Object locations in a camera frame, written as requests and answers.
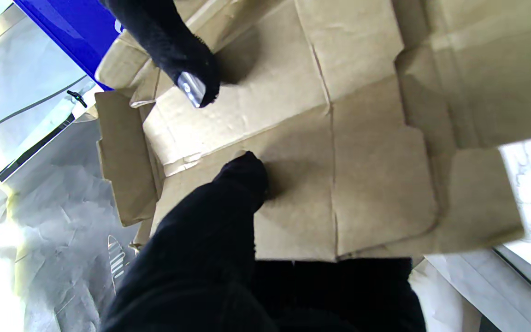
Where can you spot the black backdrop frame rail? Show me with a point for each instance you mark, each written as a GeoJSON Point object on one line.
{"type": "Point", "coordinates": [76, 97]}

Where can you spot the brown cardboard box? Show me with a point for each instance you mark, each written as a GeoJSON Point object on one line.
{"type": "Point", "coordinates": [362, 138]}

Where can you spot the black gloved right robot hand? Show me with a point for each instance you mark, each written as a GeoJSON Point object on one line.
{"type": "Point", "coordinates": [173, 50]}

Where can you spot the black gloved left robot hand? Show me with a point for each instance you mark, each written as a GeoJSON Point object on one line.
{"type": "Point", "coordinates": [201, 258]}

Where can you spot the blue plastic recycling bin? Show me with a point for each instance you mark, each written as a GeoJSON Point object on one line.
{"type": "Point", "coordinates": [76, 32]}

